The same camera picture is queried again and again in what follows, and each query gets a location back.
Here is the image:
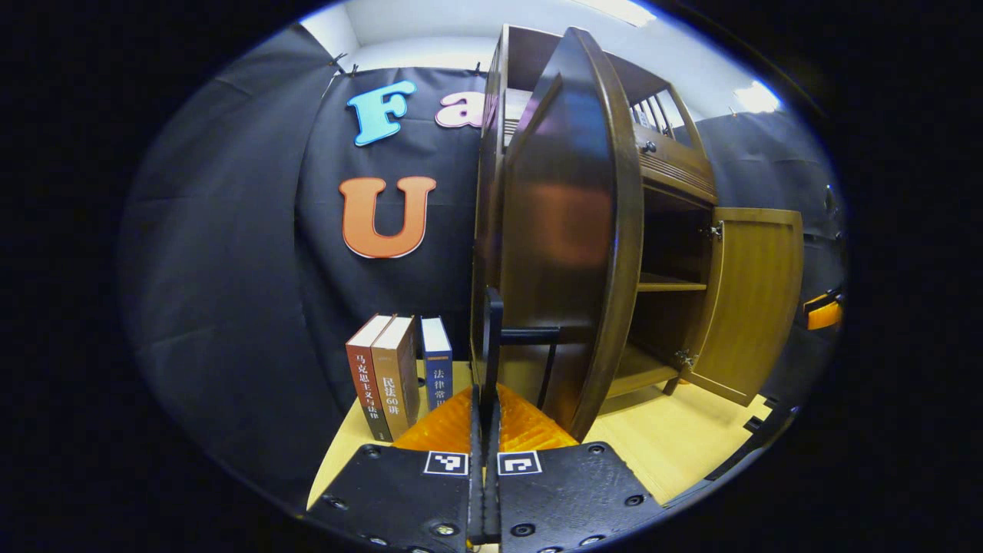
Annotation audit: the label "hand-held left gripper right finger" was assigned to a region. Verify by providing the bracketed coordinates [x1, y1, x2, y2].
[486, 382, 665, 553]

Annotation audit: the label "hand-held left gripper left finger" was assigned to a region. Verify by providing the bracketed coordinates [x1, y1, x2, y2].
[306, 384, 487, 553]

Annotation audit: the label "wooden shoe cabinet door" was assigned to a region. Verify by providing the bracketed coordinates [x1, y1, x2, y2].
[683, 207, 805, 408]
[499, 27, 644, 442]

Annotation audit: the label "black door handle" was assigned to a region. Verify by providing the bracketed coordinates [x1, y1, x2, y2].
[481, 286, 563, 412]

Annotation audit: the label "wooden double-door shoe cabinet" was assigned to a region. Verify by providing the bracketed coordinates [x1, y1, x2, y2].
[470, 23, 805, 442]

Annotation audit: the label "wooden cabinet drawer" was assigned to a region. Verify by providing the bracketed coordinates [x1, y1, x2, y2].
[634, 123, 720, 205]

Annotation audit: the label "brown hardcover book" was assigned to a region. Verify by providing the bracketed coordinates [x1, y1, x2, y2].
[371, 316, 422, 442]

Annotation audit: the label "red hardcover book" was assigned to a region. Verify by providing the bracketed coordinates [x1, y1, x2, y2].
[346, 313, 394, 442]

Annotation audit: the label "blue hardcover book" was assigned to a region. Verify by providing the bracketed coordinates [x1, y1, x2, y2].
[421, 316, 454, 411]

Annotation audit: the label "wooden inner shelf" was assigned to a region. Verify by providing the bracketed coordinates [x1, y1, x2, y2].
[637, 273, 708, 293]

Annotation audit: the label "ceiling light panel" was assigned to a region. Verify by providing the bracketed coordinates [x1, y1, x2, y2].
[733, 81, 781, 114]
[576, 0, 658, 28]

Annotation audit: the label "black backdrop cloth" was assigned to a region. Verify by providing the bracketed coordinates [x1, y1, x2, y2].
[119, 23, 849, 508]

